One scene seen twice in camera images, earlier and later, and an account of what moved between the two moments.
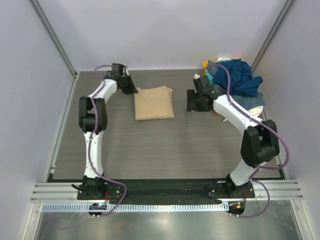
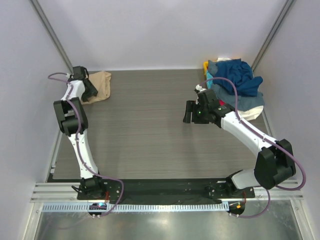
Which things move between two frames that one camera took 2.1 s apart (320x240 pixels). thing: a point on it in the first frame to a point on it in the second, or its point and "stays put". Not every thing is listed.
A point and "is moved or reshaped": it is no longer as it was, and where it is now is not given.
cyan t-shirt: [210, 77] stays put
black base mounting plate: [163, 191] stays put
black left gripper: [129, 87] to [89, 88]
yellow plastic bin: [205, 66] stays put
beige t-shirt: [154, 103] is moved or reshaped
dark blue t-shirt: [242, 82] stays put
